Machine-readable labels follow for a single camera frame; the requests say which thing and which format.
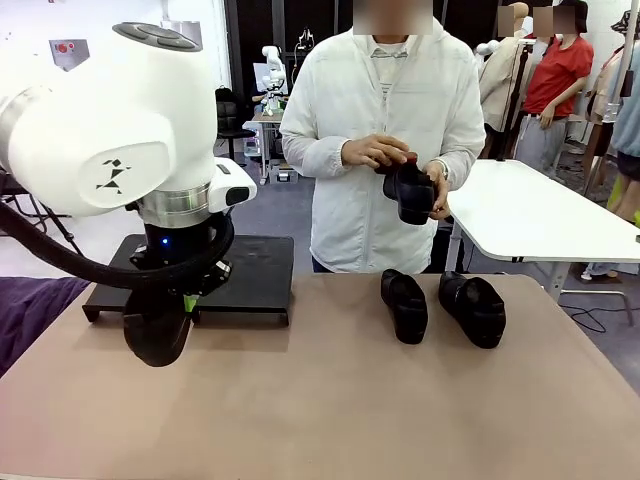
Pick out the black hat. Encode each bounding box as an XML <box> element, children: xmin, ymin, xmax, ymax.
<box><xmin>609</xmin><ymin>8</ymin><xmax>640</xmax><ymax>37</ymax></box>

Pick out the person in white jacket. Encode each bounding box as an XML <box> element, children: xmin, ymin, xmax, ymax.
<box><xmin>278</xmin><ymin>17</ymin><xmax>487</xmax><ymax>275</ymax></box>

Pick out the person's right forearm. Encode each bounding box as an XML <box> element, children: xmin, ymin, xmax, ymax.
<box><xmin>279</xmin><ymin>127</ymin><xmax>351</xmax><ymax>179</ymax></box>

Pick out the dark purple cloth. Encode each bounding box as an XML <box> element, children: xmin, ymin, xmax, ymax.
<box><xmin>0</xmin><ymin>275</ymin><xmax>92</xmax><ymax>377</ymax></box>

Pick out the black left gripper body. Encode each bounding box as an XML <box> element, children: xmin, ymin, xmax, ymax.
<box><xmin>128</xmin><ymin>218</ymin><xmax>235</xmax><ymax>299</ymax></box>

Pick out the person's left hand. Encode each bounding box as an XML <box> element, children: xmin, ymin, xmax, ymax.
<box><xmin>422</xmin><ymin>163</ymin><xmax>455</xmax><ymax>222</ymax></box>

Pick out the black tripod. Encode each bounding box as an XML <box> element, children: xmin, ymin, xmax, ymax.
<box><xmin>496</xmin><ymin>43</ymin><xmax>534</xmax><ymax>164</ymax></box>

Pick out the black floor cable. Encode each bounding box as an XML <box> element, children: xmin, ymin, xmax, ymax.
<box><xmin>568</xmin><ymin>298</ymin><xmax>610</xmax><ymax>335</ymax></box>

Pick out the person's left forearm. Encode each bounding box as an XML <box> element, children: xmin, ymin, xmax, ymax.
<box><xmin>446</xmin><ymin>139</ymin><xmax>487</xmax><ymax>194</ymax></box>

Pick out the tan hanging coat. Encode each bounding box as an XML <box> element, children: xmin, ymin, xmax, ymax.
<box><xmin>583</xmin><ymin>44</ymin><xmax>624</xmax><ymax>161</ymax></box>

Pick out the black leather shoe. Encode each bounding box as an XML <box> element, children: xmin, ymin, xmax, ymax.
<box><xmin>438</xmin><ymin>270</ymin><xmax>508</xmax><ymax>351</ymax></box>
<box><xmin>122</xmin><ymin>293</ymin><xmax>195</xmax><ymax>369</ymax></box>
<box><xmin>382</xmin><ymin>163</ymin><xmax>437</xmax><ymax>226</ymax></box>
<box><xmin>380</xmin><ymin>268</ymin><xmax>429</xmax><ymax>346</ymax></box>

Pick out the person's right hand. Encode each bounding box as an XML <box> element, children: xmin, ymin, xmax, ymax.
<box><xmin>340</xmin><ymin>133</ymin><xmax>412</xmax><ymax>171</ymax></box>

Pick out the blue-grey hanging garment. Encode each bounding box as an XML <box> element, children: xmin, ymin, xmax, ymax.
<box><xmin>610</xmin><ymin>74</ymin><xmax>640</xmax><ymax>162</ymax></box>

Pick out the background desk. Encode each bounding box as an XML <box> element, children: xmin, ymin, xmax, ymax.
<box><xmin>242</xmin><ymin>106</ymin><xmax>291</xmax><ymax>187</ymax></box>

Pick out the white table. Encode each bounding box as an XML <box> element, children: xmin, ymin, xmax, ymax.
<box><xmin>446</xmin><ymin>158</ymin><xmax>640</xmax><ymax>305</ymax></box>

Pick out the grey board with red circle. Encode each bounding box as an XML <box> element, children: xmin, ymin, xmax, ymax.
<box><xmin>48</xmin><ymin>38</ymin><xmax>92</xmax><ymax>72</ymax></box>

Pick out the white clothes rack pole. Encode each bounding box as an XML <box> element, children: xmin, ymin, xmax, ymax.
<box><xmin>612</xmin><ymin>0</ymin><xmax>634</xmax><ymax>121</ymax></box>

